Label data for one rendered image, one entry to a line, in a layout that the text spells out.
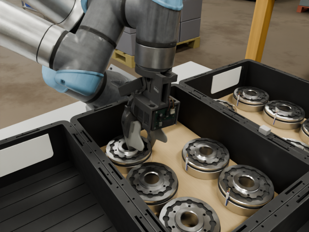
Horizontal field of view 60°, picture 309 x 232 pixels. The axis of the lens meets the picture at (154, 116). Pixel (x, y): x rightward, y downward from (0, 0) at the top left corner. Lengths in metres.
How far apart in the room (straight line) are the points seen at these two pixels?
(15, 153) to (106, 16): 0.31
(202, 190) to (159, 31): 0.31
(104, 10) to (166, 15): 0.11
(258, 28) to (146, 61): 1.93
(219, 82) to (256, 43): 1.58
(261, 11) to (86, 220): 2.07
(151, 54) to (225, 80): 0.42
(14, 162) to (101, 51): 0.28
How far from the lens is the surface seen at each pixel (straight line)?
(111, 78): 0.80
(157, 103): 0.50
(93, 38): 0.49
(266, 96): 0.86
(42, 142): 0.60
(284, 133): 0.77
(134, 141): 0.57
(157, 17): 0.46
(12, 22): 0.52
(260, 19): 2.35
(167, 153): 0.64
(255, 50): 2.41
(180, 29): 3.54
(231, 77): 0.87
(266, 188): 0.56
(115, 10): 0.51
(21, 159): 0.61
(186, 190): 0.56
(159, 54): 0.47
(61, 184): 0.60
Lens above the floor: 1.25
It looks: 33 degrees down
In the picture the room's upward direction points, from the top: straight up
